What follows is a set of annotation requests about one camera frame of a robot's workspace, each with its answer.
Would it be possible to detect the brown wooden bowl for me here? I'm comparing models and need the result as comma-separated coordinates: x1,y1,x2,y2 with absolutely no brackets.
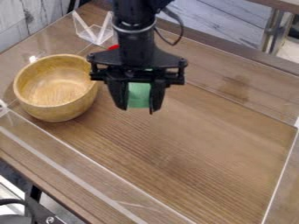
14,54,99,123

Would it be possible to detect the metal table leg background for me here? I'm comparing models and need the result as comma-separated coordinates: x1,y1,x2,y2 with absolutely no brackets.
259,9,295,55

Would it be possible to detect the green rectangular block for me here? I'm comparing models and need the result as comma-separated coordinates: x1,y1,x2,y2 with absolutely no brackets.
127,81,151,109

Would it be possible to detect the red plush strawberry toy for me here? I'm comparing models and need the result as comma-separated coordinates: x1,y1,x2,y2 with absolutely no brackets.
108,45,119,50

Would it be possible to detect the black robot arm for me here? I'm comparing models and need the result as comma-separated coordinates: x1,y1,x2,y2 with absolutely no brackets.
87,0,188,113

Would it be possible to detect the clear acrylic corner bracket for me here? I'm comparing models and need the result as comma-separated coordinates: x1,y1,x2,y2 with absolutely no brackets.
71,11,114,46

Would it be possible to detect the black table leg bracket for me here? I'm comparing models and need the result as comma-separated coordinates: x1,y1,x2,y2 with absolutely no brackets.
24,185,66,224

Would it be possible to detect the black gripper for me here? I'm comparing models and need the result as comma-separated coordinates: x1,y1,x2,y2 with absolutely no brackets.
87,25,188,114

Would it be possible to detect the black cable lower left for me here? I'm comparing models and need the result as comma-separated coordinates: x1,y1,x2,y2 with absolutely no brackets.
0,198,31,224

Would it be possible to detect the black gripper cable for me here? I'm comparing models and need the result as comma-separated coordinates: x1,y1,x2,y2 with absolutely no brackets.
154,7,184,46

